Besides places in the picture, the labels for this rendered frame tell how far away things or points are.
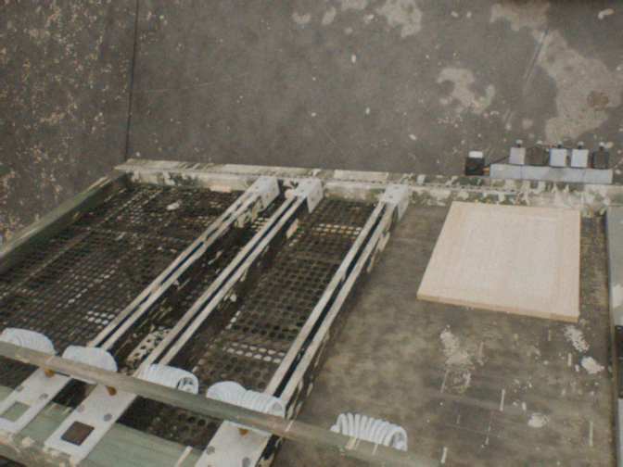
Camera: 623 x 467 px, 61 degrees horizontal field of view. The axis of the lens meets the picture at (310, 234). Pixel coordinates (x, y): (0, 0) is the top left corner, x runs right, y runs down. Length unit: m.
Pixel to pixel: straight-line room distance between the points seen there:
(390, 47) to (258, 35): 0.80
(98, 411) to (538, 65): 2.29
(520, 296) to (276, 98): 2.04
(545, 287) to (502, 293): 0.11
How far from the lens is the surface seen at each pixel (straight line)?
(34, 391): 1.31
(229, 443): 1.02
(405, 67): 2.83
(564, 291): 1.43
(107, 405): 1.19
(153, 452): 1.07
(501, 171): 1.92
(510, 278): 1.45
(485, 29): 2.80
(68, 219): 2.21
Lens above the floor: 2.65
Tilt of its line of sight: 66 degrees down
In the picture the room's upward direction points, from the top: 95 degrees counter-clockwise
